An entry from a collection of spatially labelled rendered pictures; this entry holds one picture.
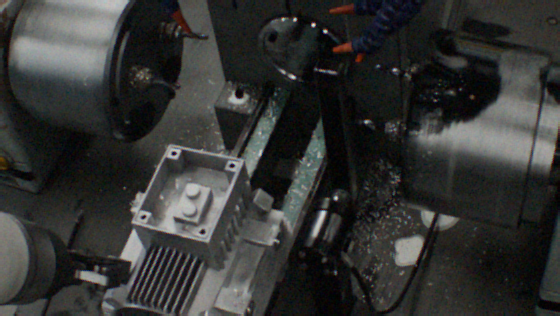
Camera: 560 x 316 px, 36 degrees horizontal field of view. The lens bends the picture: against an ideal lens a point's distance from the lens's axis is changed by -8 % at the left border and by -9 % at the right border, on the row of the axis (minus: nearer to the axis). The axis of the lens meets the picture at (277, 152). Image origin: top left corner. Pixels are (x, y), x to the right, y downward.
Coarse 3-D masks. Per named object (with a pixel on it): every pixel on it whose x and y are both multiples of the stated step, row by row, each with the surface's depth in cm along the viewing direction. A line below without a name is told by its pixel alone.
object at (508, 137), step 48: (432, 48) 114; (480, 48) 113; (528, 48) 115; (432, 96) 111; (480, 96) 109; (528, 96) 107; (432, 144) 111; (480, 144) 109; (528, 144) 106; (432, 192) 114; (480, 192) 111; (528, 192) 110
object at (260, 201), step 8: (256, 192) 113; (264, 192) 113; (248, 200) 113; (256, 200) 112; (264, 200) 112; (272, 200) 113; (256, 208) 112; (264, 208) 112; (120, 288) 106; (104, 296) 107; (112, 296) 105; (120, 296) 106; (112, 304) 107; (120, 304) 106; (200, 312) 104; (208, 312) 103
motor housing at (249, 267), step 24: (264, 216) 114; (240, 240) 111; (288, 240) 117; (144, 264) 107; (168, 264) 105; (192, 264) 106; (240, 264) 110; (264, 264) 112; (144, 288) 104; (168, 288) 104; (192, 288) 104; (216, 288) 107; (240, 288) 107; (264, 288) 111; (120, 312) 112; (144, 312) 117; (168, 312) 103; (192, 312) 104; (216, 312) 106; (264, 312) 115
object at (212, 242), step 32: (192, 160) 112; (224, 160) 110; (160, 192) 111; (192, 192) 108; (224, 192) 110; (160, 224) 108; (192, 224) 107; (224, 224) 106; (192, 256) 107; (224, 256) 108
